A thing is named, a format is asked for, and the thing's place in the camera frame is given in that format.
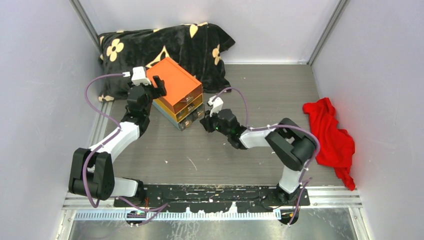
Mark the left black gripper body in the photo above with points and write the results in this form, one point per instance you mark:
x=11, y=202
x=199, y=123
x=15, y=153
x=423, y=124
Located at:
x=149, y=90

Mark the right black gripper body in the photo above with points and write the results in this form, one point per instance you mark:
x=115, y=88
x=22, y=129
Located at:
x=215, y=120

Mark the orange drawer organizer box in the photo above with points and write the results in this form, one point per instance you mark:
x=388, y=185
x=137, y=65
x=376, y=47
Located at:
x=184, y=101

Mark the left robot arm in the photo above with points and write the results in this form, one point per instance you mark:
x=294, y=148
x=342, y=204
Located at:
x=92, y=173

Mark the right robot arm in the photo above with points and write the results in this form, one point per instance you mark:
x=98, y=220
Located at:
x=294, y=146

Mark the black floral plush pillow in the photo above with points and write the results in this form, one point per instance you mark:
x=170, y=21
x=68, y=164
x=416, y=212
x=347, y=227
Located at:
x=196, y=47

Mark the red cloth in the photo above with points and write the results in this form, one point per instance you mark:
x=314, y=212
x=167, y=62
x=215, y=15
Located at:
x=337, y=146

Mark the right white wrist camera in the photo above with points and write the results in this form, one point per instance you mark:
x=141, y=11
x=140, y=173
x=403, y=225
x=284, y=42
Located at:
x=215, y=103

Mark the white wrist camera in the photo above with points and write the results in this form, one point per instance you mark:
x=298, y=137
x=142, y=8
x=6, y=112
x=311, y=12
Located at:
x=139, y=76
x=215, y=103

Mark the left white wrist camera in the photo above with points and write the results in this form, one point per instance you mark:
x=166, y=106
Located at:
x=139, y=76

